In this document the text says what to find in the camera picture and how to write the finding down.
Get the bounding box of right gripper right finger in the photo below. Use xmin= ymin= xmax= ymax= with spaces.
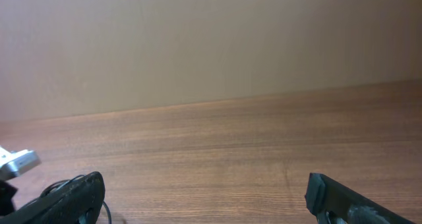
xmin=305 ymin=173 xmax=413 ymax=224

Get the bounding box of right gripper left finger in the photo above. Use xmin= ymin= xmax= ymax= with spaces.
xmin=1 ymin=171 xmax=106 ymax=224

